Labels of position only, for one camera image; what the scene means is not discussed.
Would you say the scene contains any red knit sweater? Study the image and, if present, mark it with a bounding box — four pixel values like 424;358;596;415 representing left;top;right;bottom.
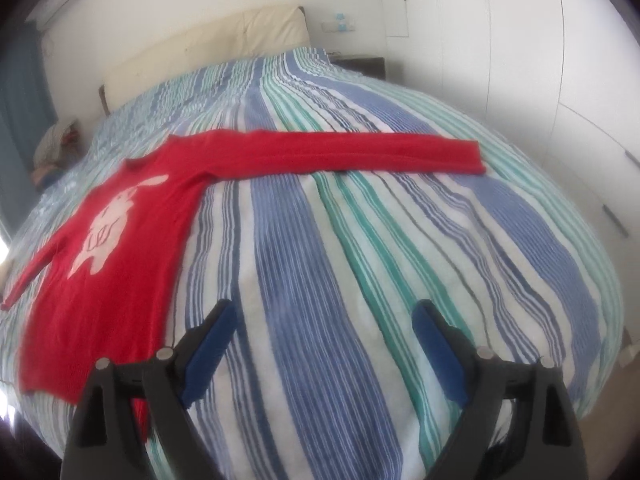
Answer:
0;128;486;443

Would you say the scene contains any blue green striped bedspread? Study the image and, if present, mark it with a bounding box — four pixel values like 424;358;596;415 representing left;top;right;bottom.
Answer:
9;48;624;479

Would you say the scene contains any blue window curtain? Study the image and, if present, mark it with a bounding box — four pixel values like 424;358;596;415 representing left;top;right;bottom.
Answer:
1;22;58;238

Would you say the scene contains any white built-in wardrobe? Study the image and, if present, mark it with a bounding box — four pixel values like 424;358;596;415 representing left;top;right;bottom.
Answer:
376;0;640;401

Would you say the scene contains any cream padded headboard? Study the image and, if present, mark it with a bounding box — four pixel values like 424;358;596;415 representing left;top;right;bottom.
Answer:
99;4;310;115

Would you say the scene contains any white wall socket panel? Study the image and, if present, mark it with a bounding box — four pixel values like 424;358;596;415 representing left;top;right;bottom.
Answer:
321;13;356;34

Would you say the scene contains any pile of clothes by bed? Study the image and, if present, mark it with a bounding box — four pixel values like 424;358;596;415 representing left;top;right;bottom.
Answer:
32;118;84;192

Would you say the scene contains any dark wooden nightstand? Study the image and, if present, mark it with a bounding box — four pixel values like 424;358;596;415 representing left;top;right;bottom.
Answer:
329;53;405;84

